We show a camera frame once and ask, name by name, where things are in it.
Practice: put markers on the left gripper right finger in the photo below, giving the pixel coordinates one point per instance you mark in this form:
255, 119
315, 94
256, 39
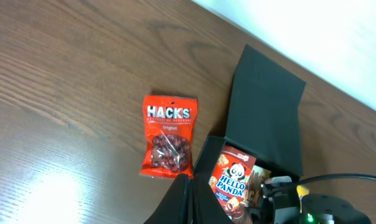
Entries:
206, 208

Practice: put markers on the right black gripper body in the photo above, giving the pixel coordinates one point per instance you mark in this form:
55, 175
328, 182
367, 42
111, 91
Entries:
314, 208

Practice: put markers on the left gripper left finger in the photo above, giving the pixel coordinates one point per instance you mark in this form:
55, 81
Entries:
173, 207

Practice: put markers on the yellow Hacks candy bag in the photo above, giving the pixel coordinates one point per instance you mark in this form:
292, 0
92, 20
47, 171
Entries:
302, 191

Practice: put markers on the brown Pocky box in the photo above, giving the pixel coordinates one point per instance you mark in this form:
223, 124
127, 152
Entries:
253, 194

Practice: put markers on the red Hello Panda box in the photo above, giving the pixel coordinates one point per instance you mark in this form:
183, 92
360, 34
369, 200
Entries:
230, 182

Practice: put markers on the red Hacks candy bag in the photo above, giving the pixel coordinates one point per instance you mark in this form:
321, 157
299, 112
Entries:
168, 128

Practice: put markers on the dark green open box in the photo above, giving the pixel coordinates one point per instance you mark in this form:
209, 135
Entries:
262, 119

